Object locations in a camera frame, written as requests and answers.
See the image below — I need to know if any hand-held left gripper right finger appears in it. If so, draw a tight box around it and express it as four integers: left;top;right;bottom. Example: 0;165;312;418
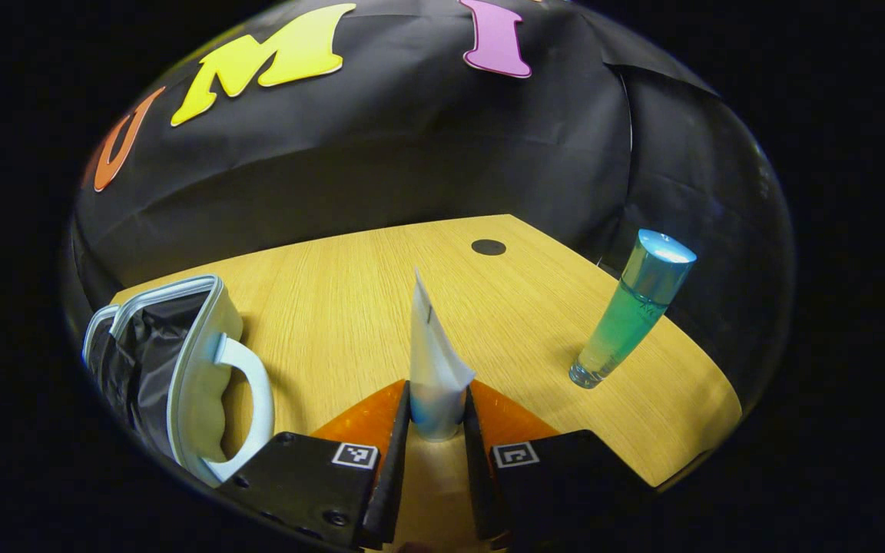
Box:
462;379;658;545

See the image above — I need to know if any white hard-shell suitcase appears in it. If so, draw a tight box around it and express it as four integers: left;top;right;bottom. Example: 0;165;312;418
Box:
81;274;276;489

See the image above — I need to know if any blue-green lotion bottle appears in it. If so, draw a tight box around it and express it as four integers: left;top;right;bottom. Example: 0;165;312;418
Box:
569;229;698;389

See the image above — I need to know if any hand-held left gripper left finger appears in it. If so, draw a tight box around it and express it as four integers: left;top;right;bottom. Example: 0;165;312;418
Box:
216;379;413;551

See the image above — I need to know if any white and blue cream tube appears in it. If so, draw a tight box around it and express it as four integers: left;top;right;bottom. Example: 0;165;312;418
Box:
409;267;477;442

